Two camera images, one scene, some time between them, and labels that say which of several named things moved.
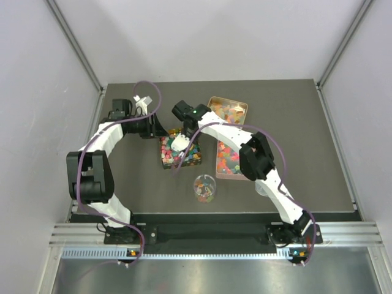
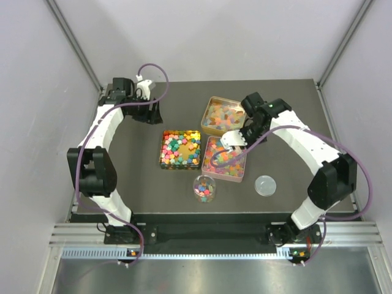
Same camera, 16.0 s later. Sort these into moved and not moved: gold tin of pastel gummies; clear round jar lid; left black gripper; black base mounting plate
Moved: left black gripper
Not moved: gold tin of pastel gummies; clear round jar lid; black base mounting plate
